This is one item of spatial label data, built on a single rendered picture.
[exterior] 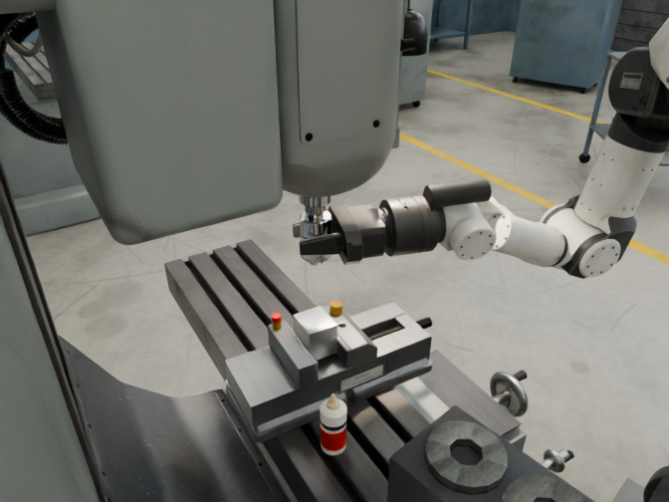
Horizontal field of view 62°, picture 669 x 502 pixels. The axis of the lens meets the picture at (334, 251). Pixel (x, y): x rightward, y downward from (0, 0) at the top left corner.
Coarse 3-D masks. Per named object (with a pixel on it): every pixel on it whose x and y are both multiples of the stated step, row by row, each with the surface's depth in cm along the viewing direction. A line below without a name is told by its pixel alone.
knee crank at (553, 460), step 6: (546, 450) 135; (552, 450) 134; (564, 450) 135; (546, 456) 135; (552, 456) 133; (558, 456) 132; (564, 456) 134; (570, 456) 137; (546, 462) 132; (552, 462) 132; (558, 462) 132; (564, 462) 136; (552, 468) 133; (558, 468) 132
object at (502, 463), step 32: (448, 416) 67; (416, 448) 63; (448, 448) 62; (480, 448) 62; (512, 448) 63; (416, 480) 60; (448, 480) 58; (480, 480) 58; (512, 480) 60; (544, 480) 58
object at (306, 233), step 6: (300, 228) 81; (306, 228) 79; (324, 228) 79; (330, 228) 80; (300, 234) 81; (306, 234) 80; (312, 234) 79; (318, 234) 79; (324, 234) 80; (306, 258) 82; (312, 258) 81; (318, 258) 81; (324, 258) 82; (330, 258) 83
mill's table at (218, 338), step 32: (192, 256) 135; (224, 256) 135; (256, 256) 135; (192, 288) 124; (224, 288) 124; (256, 288) 124; (288, 288) 124; (192, 320) 121; (224, 320) 114; (256, 320) 114; (288, 320) 114; (224, 352) 105; (352, 416) 92; (384, 416) 95; (416, 416) 92; (288, 448) 86; (320, 448) 89; (352, 448) 86; (384, 448) 86; (288, 480) 89; (320, 480) 81; (352, 480) 81; (384, 480) 81
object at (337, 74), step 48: (288, 0) 54; (336, 0) 57; (384, 0) 59; (288, 48) 57; (336, 48) 59; (384, 48) 62; (288, 96) 59; (336, 96) 62; (384, 96) 65; (288, 144) 62; (336, 144) 65; (384, 144) 69; (336, 192) 73
